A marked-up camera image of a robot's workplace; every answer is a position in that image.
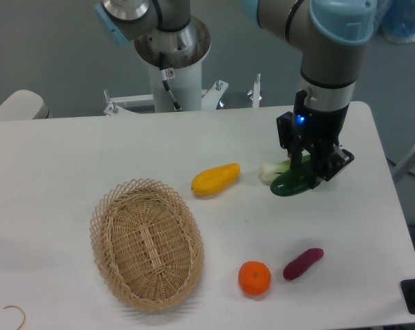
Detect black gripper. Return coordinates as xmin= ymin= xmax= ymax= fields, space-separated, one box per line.
xmin=276 ymin=90 xmax=354 ymax=189

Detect dark green cucumber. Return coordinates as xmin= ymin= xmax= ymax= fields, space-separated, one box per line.
xmin=270 ymin=155 xmax=315 ymax=197

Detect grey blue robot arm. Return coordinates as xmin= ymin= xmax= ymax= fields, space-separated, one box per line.
xmin=94 ymin=1 xmax=377 ymax=197

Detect woven wicker basket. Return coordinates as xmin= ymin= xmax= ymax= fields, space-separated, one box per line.
xmin=90 ymin=179 xmax=204 ymax=312

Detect green bok choy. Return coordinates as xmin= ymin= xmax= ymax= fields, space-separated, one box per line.
xmin=259 ymin=155 xmax=312 ymax=183

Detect yellow mango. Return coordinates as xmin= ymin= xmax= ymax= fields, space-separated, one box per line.
xmin=191 ymin=163 xmax=241 ymax=197

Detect purple sweet potato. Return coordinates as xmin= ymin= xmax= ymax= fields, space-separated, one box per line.
xmin=283 ymin=247 xmax=324 ymax=281

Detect orange tangerine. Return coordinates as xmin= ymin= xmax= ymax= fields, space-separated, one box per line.
xmin=238 ymin=261 xmax=271 ymax=296

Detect blue plastic bags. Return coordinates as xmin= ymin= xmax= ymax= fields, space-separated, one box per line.
xmin=380 ymin=0 xmax=415 ymax=45

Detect white chair back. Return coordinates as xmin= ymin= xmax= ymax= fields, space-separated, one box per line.
xmin=0 ymin=89 xmax=52 ymax=122

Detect tan rubber band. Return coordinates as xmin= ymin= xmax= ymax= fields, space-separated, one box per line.
xmin=3 ymin=305 xmax=26 ymax=330

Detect white frame at right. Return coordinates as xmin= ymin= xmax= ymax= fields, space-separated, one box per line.
xmin=391 ymin=143 xmax=415 ymax=184

